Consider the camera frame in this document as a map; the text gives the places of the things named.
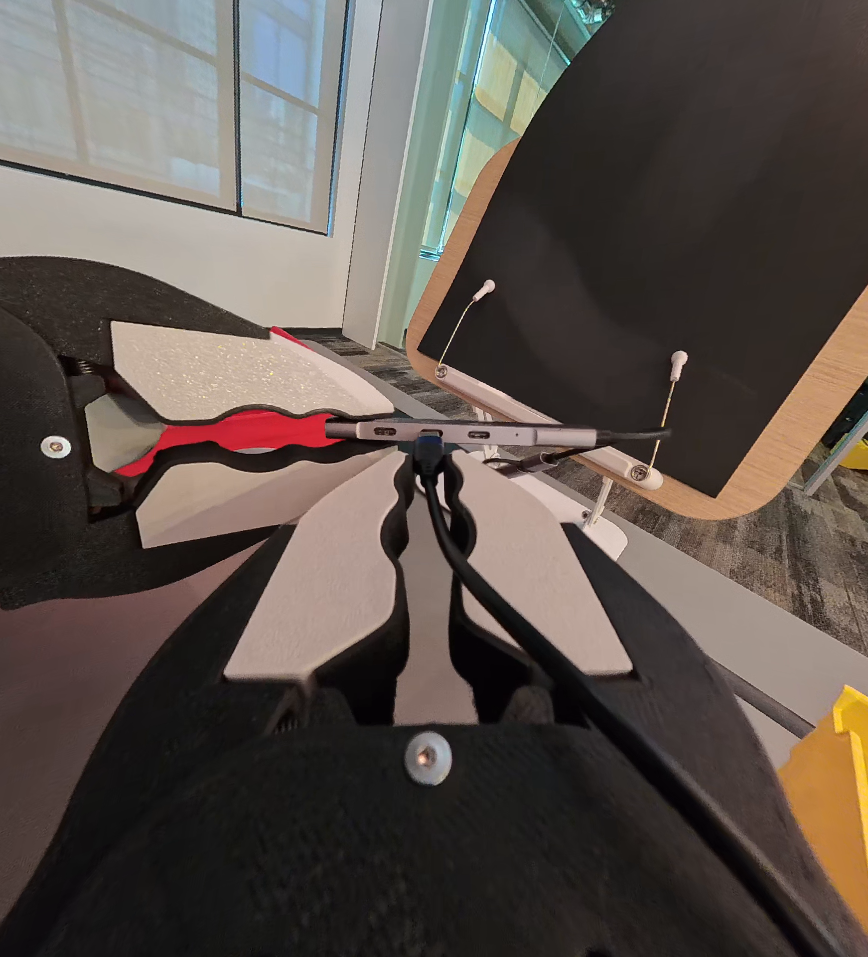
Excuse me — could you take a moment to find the large gridded window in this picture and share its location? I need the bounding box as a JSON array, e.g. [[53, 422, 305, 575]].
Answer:
[[0, 0, 350, 236]]

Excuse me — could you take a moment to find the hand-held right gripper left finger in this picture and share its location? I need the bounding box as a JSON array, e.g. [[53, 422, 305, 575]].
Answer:
[[223, 452, 413, 722]]

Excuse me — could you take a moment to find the white clip cord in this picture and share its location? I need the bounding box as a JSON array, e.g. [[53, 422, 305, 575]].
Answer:
[[436, 279, 497, 380], [630, 350, 691, 484]]

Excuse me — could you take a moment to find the black braided usb cable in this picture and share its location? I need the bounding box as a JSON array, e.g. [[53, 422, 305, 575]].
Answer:
[[413, 432, 861, 957]]

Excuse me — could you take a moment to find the grey usb hub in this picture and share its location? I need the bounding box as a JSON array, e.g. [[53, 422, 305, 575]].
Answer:
[[324, 417, 674, 479]]

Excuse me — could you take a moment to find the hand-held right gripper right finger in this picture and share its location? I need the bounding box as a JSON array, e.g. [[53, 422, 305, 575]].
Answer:
[[449, 452, 633, 720]]

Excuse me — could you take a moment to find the yellow plastic bin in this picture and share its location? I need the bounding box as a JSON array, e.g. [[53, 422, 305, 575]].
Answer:
[[776, 684, 868, 957]]

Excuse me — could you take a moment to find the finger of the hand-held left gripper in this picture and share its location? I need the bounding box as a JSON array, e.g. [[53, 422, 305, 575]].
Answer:
[[135, 441, 407, 550], [84, 320, 396, 474]]

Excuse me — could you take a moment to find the black cover sheet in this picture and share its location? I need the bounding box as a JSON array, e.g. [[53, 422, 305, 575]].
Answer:
[[418, 0, 868, 499]]

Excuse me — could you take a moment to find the red plastic bin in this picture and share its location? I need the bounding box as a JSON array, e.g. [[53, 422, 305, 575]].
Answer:
[[116, 325, 347, 479]]

